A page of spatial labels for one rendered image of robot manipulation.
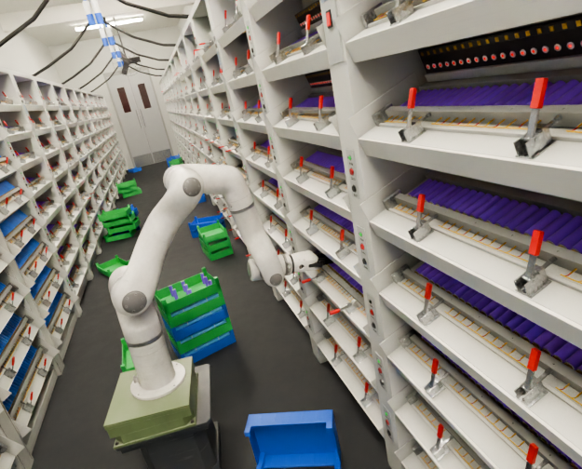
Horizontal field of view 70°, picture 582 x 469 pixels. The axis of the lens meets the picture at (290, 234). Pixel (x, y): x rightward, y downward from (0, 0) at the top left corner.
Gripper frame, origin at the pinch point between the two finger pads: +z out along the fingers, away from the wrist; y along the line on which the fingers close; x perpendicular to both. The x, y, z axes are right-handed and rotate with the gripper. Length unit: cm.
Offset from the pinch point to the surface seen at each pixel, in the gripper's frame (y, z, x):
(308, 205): 14.4, -1.7, -18.7
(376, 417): -37, 2, 47
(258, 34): 15, -19, -82
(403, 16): -74, -18, -72
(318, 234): -6.8, -6.4, -12.8
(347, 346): -20.9, -1.1, 27.5
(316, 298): 14.7, 0.9, 24.3
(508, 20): -97, -18, -67
